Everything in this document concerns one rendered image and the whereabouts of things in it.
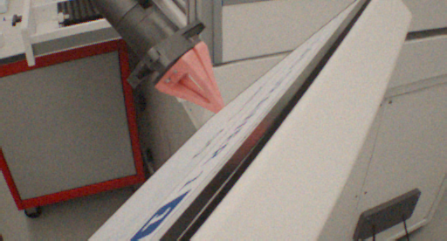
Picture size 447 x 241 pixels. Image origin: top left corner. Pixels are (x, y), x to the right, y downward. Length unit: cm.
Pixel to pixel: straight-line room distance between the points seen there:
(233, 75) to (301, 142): 60
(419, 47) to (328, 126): 86
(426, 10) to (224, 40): 50
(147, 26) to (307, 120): 32
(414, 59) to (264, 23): 44
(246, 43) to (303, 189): 60
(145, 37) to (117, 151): 119
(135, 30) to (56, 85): 99
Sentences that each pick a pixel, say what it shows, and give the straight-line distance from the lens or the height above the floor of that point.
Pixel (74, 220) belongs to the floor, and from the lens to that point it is 182.
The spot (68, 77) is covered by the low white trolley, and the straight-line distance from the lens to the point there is 146.
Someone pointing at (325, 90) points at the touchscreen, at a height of 119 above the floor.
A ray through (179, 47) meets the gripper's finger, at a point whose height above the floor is 110.
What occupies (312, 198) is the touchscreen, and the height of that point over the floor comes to 118.
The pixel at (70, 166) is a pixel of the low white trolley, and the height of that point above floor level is 25.
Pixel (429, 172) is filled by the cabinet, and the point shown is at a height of 39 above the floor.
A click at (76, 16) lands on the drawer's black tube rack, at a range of 118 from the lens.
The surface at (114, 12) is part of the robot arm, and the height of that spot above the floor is 113.
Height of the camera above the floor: 131
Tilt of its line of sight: 35 degrees down
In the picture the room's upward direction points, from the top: straight up
